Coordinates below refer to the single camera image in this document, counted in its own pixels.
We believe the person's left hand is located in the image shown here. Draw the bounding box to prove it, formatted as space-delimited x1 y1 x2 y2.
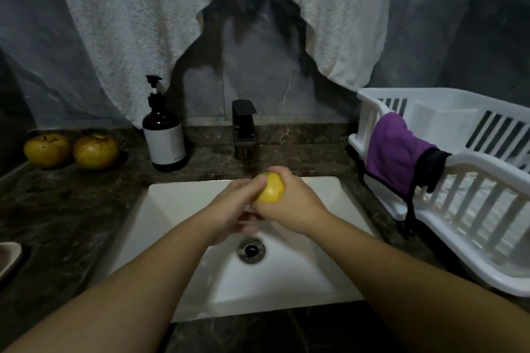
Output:
197 176 268 245

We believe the person's right hand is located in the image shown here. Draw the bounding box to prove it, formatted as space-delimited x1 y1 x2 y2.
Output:
247 165 334 239

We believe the spotted yellow apple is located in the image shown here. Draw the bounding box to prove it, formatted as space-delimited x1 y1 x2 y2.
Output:
252 172 286 206

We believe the black faucet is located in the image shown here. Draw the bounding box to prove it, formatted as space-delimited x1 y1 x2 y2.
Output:
231 99 260 161

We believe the dark soap pump bottle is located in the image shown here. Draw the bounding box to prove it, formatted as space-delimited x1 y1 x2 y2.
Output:
141 74 189 173

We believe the purple cloth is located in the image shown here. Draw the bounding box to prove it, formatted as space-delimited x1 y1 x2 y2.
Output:
365 112 453 202

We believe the group of yellow apples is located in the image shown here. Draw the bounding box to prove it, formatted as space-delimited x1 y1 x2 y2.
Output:
23 132 122 171

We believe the beige plastic tray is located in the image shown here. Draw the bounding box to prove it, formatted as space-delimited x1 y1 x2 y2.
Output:
0 241 23 282

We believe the person's left forearm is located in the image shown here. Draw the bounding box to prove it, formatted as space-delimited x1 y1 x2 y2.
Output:
4 212 220 353

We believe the person's right forearm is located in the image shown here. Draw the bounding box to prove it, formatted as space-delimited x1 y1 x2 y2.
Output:
315 210 530 353

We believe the metal sink drain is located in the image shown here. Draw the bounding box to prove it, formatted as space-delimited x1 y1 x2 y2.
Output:
237 237 267 264

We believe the white sink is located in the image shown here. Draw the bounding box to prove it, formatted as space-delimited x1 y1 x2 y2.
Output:
103 175 380 323

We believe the white plastic basket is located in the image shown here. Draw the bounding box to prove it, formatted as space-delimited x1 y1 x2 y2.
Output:
348 87 530 298

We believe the white hanging towel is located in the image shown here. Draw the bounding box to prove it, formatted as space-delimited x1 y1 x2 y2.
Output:
35 0 400 128

